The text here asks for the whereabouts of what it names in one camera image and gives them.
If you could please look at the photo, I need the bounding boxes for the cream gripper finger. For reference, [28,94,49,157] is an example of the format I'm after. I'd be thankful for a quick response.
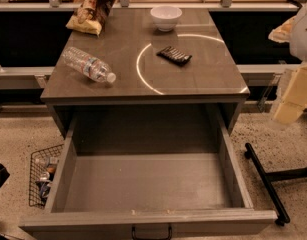
[273,63,307,125]
[268,17,295,43]

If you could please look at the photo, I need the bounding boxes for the black rxbar chocolate bar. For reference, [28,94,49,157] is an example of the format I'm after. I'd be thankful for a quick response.
[156,46,192,66]

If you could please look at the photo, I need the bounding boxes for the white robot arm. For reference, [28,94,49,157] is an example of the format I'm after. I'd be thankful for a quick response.
[268,2,307,125]

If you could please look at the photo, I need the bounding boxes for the open grey top drawer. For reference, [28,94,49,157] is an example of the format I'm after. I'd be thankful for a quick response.
[20,104,277,240]

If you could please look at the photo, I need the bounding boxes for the black metal stand base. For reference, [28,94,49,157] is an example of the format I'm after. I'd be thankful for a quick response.
[244,143,307,226]

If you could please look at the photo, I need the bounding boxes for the white ceramic bowl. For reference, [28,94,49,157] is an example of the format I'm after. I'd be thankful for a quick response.
[150,5,182,32]

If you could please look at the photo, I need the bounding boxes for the grey wooden cabinet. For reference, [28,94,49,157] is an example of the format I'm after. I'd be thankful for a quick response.
[41,8,249,133]

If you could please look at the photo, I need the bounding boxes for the yellow chip bag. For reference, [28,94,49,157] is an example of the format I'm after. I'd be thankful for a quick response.
[66,0,116,36]

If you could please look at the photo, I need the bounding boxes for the clear plastic water bottle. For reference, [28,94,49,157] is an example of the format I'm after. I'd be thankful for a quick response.
[62,47,116,84]

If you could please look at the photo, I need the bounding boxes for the black drawer handle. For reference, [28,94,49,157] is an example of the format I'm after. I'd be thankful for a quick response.
[131,226,173,240]

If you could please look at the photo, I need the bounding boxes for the black wire basket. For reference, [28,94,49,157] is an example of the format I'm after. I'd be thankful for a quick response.
[28,145,63,209]

